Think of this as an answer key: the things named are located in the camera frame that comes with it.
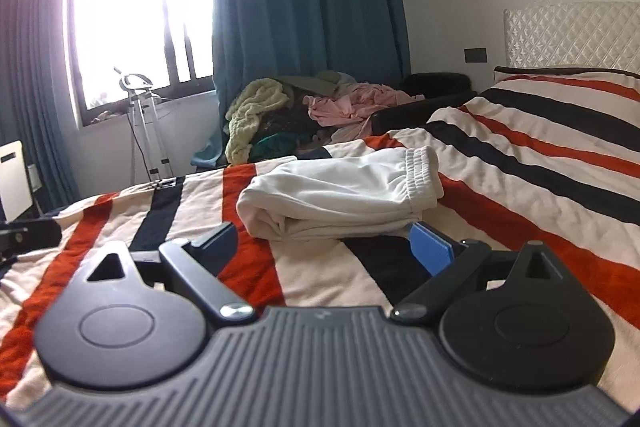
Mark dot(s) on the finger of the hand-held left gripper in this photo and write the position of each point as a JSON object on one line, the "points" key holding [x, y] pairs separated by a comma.
{"points": [[35, 234]]}

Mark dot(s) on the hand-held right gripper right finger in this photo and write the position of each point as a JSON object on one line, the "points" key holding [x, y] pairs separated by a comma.
{"points": [[430, 247]]}

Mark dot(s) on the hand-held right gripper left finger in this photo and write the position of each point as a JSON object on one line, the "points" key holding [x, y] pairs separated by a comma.
{"points": [[220, 247]]}

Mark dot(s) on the white pants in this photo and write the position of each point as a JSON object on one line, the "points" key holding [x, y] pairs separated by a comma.
{"points": [[340, 192]]}

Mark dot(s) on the dark patterned clothes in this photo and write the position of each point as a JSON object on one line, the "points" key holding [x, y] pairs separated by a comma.
{"points": [[290, 122]]}

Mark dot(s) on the pink clothes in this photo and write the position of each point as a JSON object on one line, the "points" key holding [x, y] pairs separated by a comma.
{"points": [[350, 107]]}

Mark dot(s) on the white chair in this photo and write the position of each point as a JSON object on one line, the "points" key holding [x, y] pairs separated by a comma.
{"points": [[15, 177]]}

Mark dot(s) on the blue cloth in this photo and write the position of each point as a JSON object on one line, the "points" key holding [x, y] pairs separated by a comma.
{"points": [[210, 149]]}

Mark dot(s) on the green garment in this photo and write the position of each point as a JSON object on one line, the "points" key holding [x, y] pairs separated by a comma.
{"points": [[272, 147]]}

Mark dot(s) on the striped blanket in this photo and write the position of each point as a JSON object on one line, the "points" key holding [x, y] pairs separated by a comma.
{"points": [[525, 167]]}

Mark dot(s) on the small beige cloth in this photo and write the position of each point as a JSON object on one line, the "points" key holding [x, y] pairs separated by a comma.
{"points": [[107, 116]]}

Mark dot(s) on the yellow-green knit blanket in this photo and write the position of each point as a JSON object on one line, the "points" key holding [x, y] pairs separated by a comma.
{"points": [[255, 112]]}

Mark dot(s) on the garment steamer stand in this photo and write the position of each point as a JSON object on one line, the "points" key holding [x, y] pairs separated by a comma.
{"points": [[142, 127]]}

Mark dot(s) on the blue curtain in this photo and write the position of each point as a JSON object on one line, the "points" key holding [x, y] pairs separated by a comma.
{"points": [[300, 7], [35, 82]]}

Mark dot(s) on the black sofa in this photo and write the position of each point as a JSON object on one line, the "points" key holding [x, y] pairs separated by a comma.
{"points": [[435, 87]]}

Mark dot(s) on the grey garment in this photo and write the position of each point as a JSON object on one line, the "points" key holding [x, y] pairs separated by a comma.
{"points": [[315, 81]]}

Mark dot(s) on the dark framed window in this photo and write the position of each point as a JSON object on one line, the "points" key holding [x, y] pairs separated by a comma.
{"points": [[135, 17]]}

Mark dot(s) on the white quilted headboard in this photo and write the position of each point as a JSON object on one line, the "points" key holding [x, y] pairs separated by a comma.
{"points": [[575, 32]]}

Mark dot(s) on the dark wall switch plate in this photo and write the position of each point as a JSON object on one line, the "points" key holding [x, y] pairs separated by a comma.
{"points": [[476, 55]]}

